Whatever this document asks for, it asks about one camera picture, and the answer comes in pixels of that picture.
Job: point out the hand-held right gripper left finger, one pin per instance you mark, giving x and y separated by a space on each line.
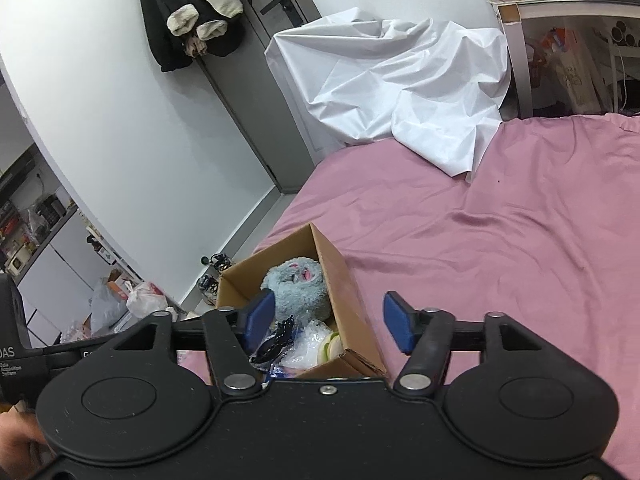
260 320

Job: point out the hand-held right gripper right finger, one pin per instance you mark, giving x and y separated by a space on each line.
400 322

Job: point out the black and white plush toy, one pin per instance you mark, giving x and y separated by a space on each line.
272 345

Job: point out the light blue plush toy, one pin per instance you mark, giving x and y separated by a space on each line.
295 290

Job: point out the clear plastic bag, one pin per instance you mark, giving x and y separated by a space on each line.
305 346

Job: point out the blue tissue pack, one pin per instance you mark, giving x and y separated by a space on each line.
282 372

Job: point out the brown cardboard box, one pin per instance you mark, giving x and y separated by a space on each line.
340 290

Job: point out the hamburger plush toy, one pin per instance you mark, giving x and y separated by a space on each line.
332 347

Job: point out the person's left hand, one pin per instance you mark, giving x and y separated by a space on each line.
15 440

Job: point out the pair of shoes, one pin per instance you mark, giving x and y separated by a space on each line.
212 280

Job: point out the white cabinet counter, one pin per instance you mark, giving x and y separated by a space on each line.
55 270

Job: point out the grey plastic bag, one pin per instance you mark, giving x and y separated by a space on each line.
107 310

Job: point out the white and red plastic bag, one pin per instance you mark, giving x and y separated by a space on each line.
147 300

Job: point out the white crumpled cover sheet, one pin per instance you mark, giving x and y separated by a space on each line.
380 80

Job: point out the grey door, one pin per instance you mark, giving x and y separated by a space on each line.
290 50

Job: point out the printed shopping bag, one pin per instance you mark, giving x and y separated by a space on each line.
575 75

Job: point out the black and cream hanging jacket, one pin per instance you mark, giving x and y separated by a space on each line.
165 20

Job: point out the white desk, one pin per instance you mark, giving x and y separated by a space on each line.
575 7

